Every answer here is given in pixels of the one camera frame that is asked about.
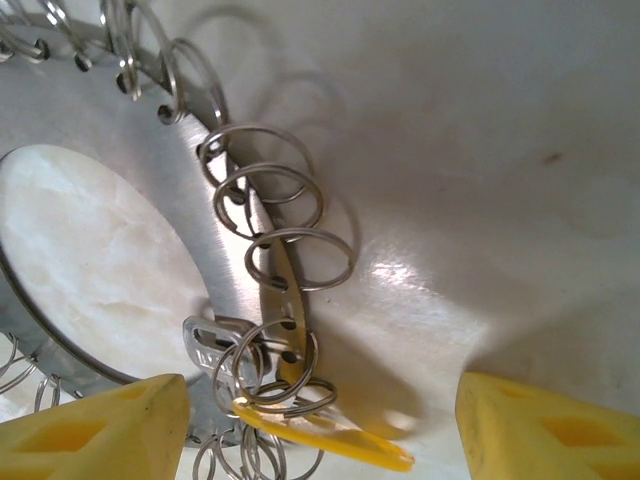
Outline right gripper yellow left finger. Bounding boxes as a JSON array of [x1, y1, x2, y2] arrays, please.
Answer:
[[0, 372, 191, 480]]

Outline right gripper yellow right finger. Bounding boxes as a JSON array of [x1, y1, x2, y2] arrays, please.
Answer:
[[454, 370, 640, 480]]

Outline silver key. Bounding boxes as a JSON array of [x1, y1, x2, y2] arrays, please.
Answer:
[[182, 314, 264, 396]]

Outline yellow key tag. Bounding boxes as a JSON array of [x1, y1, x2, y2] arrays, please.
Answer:
[[232, 397, 416, 474]]

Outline steel split key ring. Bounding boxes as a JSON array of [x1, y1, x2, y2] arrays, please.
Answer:
[[244, 227, 357, 293], [212, 162, 326, 242], [212, 322, 320, 401], [198, 124, 317, 205]]

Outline silver chain necklace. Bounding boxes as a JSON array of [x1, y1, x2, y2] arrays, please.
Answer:
[[0, 0, 362, 480]]

